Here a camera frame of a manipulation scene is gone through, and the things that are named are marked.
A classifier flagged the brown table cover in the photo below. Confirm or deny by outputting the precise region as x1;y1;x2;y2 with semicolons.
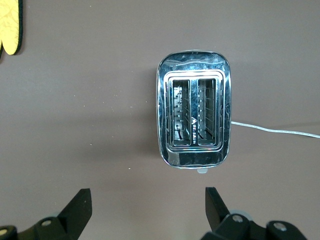
0;0;320;240

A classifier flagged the chrome and beige toaster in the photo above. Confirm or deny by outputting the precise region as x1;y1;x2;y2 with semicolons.
156;49;231;175

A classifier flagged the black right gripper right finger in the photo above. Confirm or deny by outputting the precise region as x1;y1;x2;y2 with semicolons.
201;186;308;240

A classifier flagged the yellow quilted oven mitt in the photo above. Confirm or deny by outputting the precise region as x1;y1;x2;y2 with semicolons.
0;0;24;60

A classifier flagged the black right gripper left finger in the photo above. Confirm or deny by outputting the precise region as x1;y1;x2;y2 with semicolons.
0;188;93;240

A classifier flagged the white toaster power cord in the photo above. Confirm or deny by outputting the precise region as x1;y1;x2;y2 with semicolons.
231;121;320;139

